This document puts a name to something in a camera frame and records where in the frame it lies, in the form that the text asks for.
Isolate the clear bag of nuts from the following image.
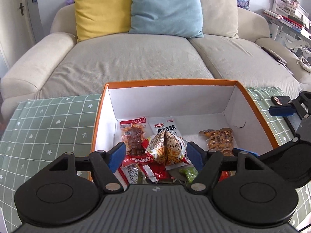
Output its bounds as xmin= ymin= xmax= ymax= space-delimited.
xmin=199 ymin=127 xmax=234 ymax=156

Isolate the fries snack bag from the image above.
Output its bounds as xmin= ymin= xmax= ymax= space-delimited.
xmin=143 ymin=131 xmax=187 ymax=167

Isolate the green sausage stick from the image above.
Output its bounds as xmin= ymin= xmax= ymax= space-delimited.
xmin=179 ymin=167 xmax=198 ymax=183

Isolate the black notebook on table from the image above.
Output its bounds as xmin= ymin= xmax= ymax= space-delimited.
xmin=270 ymin=96 xmax=291 ymax=106

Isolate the red meat snack packet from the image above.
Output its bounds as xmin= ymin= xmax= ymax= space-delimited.
xmin=120 ymin=117 xmax=147 ymax=156

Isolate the dark book on sofa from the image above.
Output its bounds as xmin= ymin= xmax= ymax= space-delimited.
xmin=261 ymin=46 xmax=294 ymax=75

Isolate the orange cardboard box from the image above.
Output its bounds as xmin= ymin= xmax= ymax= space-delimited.
xmin=87 ymin=78 xmax=280 ymax=183

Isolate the white gluten snack packet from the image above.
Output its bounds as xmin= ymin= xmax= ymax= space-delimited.
xmin=148 ymin=117 xmax=188 ymax=146

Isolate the beige fabric sofa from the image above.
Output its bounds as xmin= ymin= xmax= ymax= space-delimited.
xmin=1 ymin=5 xmax=310 ymax=120

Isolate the green checked tablecloth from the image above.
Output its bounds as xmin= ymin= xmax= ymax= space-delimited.
xmin=0 ymin=86 xmax=311 ymax=233

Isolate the white desk with books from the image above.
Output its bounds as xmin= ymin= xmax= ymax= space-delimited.
xmin=263 ymin=0 xmax=310 ymax=59

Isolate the beige cushion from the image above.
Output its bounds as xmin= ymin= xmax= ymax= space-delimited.
xmin=200 ymin=0 xmax=239 ymax=38

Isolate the yellow cushion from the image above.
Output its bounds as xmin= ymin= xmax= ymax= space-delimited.
xmin=74 ymin=0 xmax=132 ymax=42

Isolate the white door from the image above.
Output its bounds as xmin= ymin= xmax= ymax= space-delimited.
xmin=1 ymin=0 xmax=35 ymax=67

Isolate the light blue cushion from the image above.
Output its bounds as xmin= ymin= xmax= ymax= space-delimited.
xmin=129 ymin=0 xmax=204 ymax=38

